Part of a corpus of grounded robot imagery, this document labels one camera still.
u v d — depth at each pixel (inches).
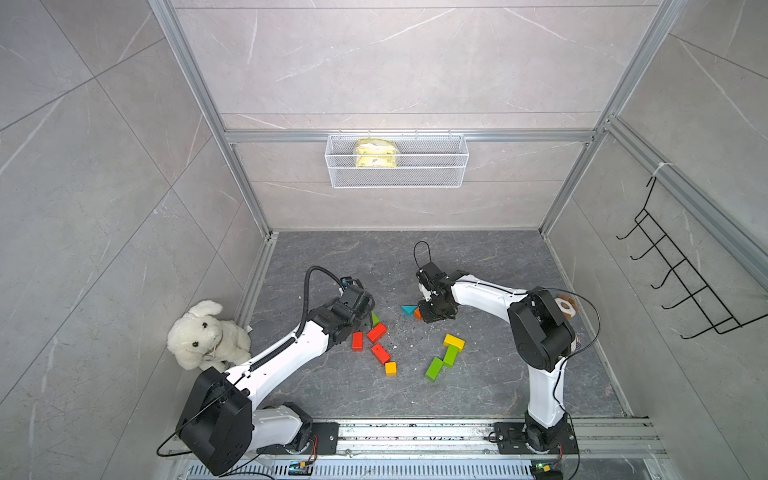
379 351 34.1
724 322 22.6
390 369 32.9
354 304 25.0
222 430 15.7
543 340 20.1
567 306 37.3
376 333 35.5
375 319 36.5
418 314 34.6
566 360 21.1
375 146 34.4
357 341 35.4
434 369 32.7
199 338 29.1
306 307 22.9
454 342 34.6
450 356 33.9
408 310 37.3
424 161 39.5
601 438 29.4
